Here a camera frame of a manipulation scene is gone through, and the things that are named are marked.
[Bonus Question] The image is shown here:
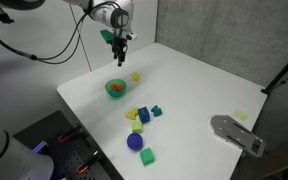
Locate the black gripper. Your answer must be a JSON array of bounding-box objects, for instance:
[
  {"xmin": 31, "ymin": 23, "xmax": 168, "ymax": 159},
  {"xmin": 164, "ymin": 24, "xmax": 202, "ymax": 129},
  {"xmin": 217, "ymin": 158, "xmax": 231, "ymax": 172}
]
[{"xmin": 111, "ymin": 27, "xmax": 130, "ymax": 67}]

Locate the orange plastic toy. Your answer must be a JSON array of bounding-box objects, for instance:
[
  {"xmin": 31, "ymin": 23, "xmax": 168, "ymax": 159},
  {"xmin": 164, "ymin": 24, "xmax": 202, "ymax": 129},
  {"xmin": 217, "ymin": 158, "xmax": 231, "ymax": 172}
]
[{"xmin": 109, "ymin": 83, "xmax": 123, "ymax": 93}]

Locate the yellow plastic toy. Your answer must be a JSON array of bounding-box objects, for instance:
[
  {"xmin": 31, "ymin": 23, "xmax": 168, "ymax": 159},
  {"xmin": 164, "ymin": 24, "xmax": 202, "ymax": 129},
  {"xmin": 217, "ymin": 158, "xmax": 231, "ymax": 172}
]
[
  {"xmin": 124, "ymin": 107, "xmax": 140, "ymax": 121},
  {"xmin": 131, "ymin": 72, "xmax": 141, "ymax": 83}
]

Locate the green plastic bowl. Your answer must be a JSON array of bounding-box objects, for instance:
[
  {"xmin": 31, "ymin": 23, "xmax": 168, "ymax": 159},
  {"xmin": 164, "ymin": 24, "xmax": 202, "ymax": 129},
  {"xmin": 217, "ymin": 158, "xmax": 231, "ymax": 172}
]
[{"xmin": 104, "ymin": 78, "xmax": 128, "ymax": 100}]

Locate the teal plastic toy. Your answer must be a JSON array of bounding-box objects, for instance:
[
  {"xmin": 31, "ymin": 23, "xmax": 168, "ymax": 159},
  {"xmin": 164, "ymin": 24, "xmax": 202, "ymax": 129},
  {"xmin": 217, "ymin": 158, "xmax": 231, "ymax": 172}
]
[{"xmin": 150, "ymin": 104, "xmax": 164, "ymax": 118}]

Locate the blue ridged round toy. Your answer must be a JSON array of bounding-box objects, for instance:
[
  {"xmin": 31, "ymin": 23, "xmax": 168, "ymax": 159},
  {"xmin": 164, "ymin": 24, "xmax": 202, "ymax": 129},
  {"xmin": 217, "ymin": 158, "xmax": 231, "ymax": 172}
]
[{"xmin": 126, "ymin": 132, "xmax": 145, "ymax": 152}]

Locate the dark blue plastic block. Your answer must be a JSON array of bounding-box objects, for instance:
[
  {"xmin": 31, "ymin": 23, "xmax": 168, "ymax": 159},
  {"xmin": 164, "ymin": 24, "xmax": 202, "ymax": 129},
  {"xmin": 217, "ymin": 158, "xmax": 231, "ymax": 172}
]
[{"xmin": 137, "ymin": 106, "xmax": 152, "ymax": 124}]

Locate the light green plastic block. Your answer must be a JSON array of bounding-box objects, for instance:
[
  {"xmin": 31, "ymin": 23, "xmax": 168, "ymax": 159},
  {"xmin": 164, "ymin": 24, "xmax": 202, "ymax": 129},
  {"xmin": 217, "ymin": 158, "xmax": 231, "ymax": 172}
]
[{"xmin": 131, "ymin": 120, "xmax": 144, "ymax": 135}]

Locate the orange black spring clamp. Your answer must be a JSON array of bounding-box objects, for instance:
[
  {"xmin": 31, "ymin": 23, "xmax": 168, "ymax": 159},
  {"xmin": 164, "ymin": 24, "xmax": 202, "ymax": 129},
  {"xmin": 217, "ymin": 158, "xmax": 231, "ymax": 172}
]
[
  {"xmin": 57, "ymin": 123, "xmax": 82, "ymax": 145},
  {"xmin": 75, "ymin": 150, "xmax": 102, "ymax": 175}
]

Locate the green plastic cube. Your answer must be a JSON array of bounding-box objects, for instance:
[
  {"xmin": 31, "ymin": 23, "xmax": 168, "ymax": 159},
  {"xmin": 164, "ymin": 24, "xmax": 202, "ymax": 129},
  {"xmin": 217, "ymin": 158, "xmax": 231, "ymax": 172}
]
[{"xmin": 139, "ymin": 147, "xmax": 156, "ymax": 167}]

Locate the black perforated mounting board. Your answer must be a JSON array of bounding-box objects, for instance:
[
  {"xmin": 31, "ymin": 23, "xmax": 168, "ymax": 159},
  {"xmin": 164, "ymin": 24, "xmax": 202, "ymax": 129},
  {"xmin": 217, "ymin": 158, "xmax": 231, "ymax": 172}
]
[{"xmin": 13, "ymin": 110, "xmax": 125, "ymax": 180}]

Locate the pale yellow tape piece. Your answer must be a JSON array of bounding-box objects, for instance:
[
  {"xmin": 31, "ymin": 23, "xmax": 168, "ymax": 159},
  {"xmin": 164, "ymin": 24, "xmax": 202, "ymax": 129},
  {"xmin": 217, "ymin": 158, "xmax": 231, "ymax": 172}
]
[{"xmin": 232, "ymin": 110, "xmax": 249, "ymax": 122}]

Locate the black tripod stand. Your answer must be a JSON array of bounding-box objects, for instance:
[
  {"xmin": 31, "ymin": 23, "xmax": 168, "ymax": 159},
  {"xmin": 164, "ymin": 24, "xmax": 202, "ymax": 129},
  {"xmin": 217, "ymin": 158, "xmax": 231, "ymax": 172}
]
[{"xmin": 260, "ymin": 44, "xmax": 288, "ymax": 95}]

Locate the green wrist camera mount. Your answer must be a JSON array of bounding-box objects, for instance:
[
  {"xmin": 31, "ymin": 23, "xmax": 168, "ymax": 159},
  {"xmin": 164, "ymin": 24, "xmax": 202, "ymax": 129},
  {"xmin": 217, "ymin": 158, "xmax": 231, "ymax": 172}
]
[{"xmin": 99, "ymin": 28, "xmax": 116, "ymax": 46}]

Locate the thin black cable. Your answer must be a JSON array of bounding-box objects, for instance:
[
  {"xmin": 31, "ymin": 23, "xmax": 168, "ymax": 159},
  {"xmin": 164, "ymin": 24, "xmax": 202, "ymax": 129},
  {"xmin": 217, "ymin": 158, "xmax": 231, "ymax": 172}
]
[{"xmin": 33, "ymin": 3, "xmax": 97, "ymax": 66}]

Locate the thick black cable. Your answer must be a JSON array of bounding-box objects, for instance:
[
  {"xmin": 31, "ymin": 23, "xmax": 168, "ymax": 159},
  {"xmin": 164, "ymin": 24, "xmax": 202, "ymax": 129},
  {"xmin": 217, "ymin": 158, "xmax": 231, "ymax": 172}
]
[{"xmin": 0, "ymin": 25, "xmax": 39, "ymax": 62}]

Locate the grey metal bracket plate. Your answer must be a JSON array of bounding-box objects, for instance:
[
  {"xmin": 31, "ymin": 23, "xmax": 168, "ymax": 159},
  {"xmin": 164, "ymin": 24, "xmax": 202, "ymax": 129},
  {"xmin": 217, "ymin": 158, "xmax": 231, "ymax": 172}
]
[{"xmin": 209, "ymin": 114, "xmax": 266, "ymax": 159}]

